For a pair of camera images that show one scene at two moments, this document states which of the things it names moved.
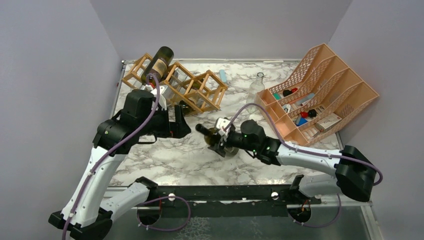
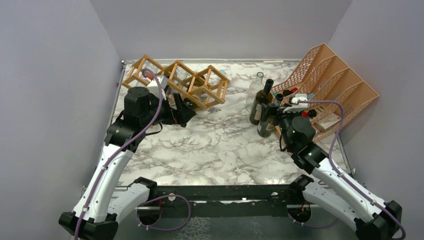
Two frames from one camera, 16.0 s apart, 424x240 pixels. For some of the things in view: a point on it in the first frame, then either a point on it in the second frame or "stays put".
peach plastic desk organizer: [316, 95] stays put
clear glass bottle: [254, 88] stays put
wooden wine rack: [202, 93] stays put
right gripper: [223, 141] → [273, 109]
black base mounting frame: [276, 202] stays put
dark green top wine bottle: [158, 65] → [267, 128]
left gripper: [177, 129] → [182, 115]
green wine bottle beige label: [211, 139] → [263, 96]
